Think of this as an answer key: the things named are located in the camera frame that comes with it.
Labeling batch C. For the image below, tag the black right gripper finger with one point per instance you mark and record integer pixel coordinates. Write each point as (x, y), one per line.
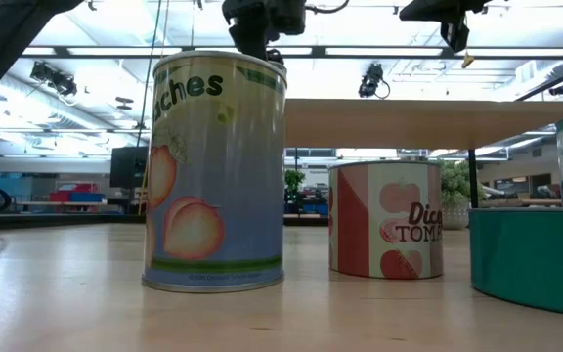
(455, 33)

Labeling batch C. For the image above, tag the peaches label tin can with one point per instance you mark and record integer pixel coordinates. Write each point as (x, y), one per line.
(213, 195)

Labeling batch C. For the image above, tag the diced tomatoes label tin can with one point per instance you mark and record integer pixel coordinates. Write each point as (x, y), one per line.
(384, 220)

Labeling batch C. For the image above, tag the teal label tin can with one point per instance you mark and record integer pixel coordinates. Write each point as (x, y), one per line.
(531, 259)

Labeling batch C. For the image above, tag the yellow hanging tag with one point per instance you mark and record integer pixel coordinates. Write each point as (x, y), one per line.
(467, 61)

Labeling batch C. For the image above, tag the black ceiling fixture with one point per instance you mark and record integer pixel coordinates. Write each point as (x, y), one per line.
(560, 89)

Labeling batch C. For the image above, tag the leafy green background plant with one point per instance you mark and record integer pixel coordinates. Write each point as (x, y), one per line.
(293, 181)

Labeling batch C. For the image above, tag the small green potted plant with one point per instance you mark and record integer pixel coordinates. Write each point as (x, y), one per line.
(455, 188)

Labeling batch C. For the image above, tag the black monitor on stand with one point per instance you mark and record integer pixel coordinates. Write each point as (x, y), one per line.
(127, 166)

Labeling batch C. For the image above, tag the black ceiling track lights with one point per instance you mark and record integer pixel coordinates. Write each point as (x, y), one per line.
(54, 80)

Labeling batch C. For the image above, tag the blue storage bin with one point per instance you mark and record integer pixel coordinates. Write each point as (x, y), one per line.
(88, 197)

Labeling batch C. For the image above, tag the red storage bin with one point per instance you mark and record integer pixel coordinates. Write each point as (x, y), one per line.
(61, 196)

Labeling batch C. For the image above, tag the black aluminium rig frame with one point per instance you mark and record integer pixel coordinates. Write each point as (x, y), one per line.
(318, 51)

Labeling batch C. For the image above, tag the black overhead camera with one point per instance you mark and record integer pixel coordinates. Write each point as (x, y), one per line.
(370, 80)

